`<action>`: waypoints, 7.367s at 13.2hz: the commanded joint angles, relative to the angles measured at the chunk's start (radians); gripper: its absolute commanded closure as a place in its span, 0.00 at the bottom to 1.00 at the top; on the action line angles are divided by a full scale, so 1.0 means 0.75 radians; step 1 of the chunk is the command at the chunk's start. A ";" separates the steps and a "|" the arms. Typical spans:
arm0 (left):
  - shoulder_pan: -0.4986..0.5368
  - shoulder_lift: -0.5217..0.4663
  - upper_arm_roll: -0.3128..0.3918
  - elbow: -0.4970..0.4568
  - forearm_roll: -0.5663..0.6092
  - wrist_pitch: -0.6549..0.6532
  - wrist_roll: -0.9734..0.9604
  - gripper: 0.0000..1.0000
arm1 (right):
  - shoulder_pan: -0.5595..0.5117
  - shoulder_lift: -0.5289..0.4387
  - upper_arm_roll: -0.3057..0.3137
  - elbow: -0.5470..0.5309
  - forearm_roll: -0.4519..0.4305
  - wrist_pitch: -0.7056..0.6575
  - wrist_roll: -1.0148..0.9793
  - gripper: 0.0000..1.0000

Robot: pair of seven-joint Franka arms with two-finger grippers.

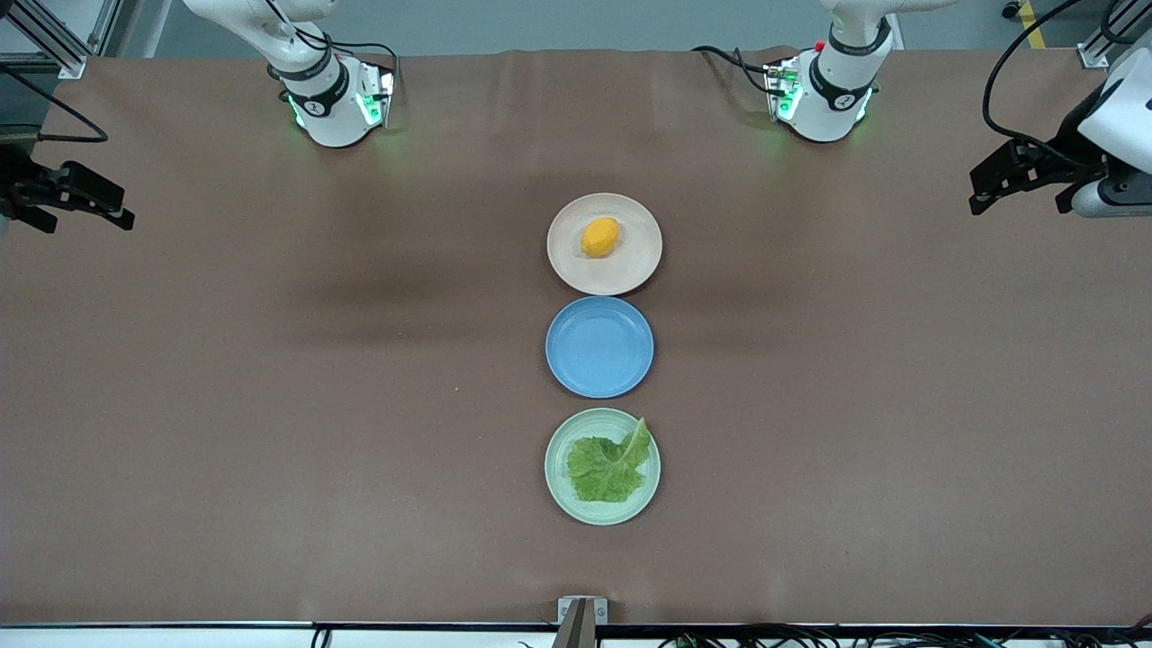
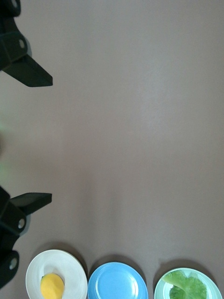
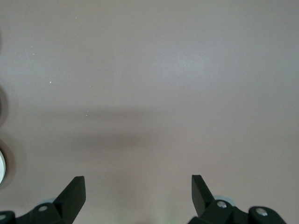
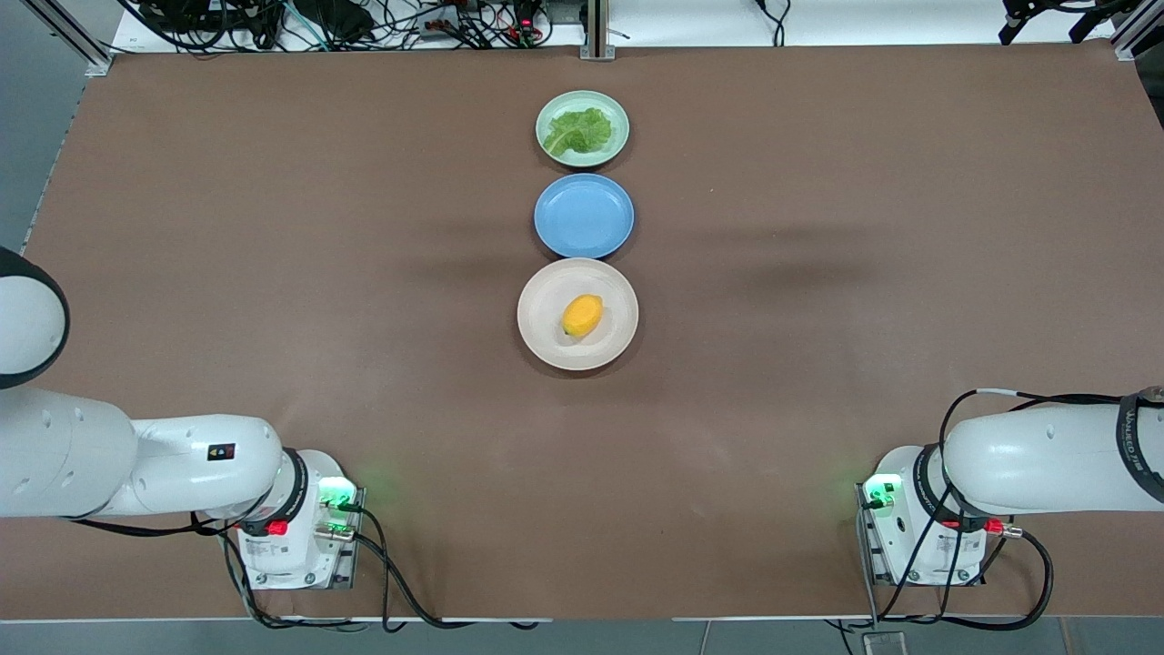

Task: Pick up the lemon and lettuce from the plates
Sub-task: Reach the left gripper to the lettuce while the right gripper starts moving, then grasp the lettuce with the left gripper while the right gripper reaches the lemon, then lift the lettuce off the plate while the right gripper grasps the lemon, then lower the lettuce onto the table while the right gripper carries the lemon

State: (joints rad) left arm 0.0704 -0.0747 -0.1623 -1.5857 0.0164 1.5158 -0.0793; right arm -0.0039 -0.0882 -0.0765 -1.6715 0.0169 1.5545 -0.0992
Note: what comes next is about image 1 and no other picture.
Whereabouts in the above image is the yellow lemon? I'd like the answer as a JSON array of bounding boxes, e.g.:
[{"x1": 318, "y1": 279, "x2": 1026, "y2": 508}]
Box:
[{"x1": 580, "y1": 217, "x2": 622, "y2": 258}]

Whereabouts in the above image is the aluminium frame profile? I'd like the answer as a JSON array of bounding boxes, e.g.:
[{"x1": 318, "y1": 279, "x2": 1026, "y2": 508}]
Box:
[
  {"x1": 1077, "y1": 0, "x2": 1152, "y2": 71},
  {"x1": 0, "y1": 0, "x2": 122, "y2": 80}
]

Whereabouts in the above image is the blue round plate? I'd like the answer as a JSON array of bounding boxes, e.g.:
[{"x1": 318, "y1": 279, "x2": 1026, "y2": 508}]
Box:
[{"x1": 544, "y1": 296, "x2": 655, "y2": 400}]

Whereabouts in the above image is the pale green round plate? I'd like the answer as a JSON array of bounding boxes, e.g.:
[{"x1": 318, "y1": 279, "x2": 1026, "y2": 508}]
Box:
[{"x1": 544, "y1": 408, "x2": 662, "y2": 527}]

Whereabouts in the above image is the beige round plate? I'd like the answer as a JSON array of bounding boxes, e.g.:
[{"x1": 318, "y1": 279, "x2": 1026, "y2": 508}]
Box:
[{"x1": 546, "y1": 193, "x2": 663, "y2": 296}]

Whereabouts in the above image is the grey metal camera bracket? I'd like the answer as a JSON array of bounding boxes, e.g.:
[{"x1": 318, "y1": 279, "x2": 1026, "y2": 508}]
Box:
[{"x1": 551, "y1": 596, "x2": 609, "y2": 648}]

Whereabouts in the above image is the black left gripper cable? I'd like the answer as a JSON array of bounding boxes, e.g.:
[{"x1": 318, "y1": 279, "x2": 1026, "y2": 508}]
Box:
[{"x1": 982, "y1": 0, "x2": 1110, "y2": 174}]

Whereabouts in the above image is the green lettuce leaf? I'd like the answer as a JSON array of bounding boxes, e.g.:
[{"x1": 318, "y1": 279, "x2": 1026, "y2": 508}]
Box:
[{"x1": 566, "y1": 417, "x2": 653, "y2": 503}]

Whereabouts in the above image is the silver base connector box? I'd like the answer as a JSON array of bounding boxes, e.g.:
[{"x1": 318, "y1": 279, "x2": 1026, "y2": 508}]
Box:
[{"x1": 763, "y1": 57, "x2": 804, "y2": 123}]

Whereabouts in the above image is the brown table cover sheet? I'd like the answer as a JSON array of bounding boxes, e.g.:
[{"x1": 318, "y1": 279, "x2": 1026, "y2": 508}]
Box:
[{"x1": 0, "y1": 47, "x2": 1152, "y2": 627}]

